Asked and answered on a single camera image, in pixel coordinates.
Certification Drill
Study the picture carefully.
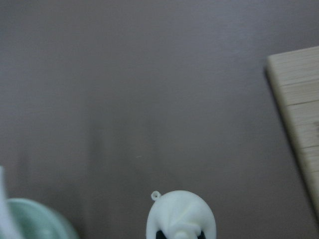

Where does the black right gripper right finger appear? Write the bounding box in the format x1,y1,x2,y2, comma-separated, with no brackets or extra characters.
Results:
195,229,205,239

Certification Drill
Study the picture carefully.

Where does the white steamed bun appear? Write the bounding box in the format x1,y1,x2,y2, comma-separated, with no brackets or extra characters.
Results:
146,190,217,239

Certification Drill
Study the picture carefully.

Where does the mint green bowl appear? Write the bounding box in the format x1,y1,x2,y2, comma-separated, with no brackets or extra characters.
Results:
7,198,79,239

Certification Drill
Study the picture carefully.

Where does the wooden cutting board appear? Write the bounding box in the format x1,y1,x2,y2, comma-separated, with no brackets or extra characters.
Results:
264,46,319,221

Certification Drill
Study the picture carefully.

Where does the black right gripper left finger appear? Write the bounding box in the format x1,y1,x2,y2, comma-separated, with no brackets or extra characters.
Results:
156,231,166,239

